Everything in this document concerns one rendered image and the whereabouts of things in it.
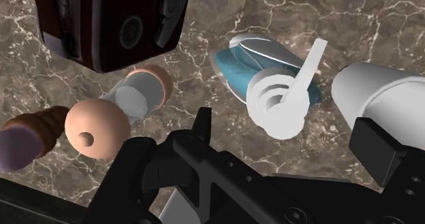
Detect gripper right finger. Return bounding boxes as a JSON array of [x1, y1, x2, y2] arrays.
[[348, 116, 425, 224]]

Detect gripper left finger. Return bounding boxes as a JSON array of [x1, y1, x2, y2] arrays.
[[82, 107, 320, 224]]

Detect white cylinder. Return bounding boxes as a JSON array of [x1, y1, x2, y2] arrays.
[[331, 62, 425, 151]]

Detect peach and glass salt grinder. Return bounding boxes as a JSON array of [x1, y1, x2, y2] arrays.
[[64, 63, 174, 160]]

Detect dark red box appliance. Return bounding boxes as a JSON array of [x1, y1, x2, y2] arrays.
[[32, 0, 193, 74]]

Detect brown ribbed grinder purple cap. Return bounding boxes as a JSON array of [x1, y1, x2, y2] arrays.
[[0, 106, 71, 173]]

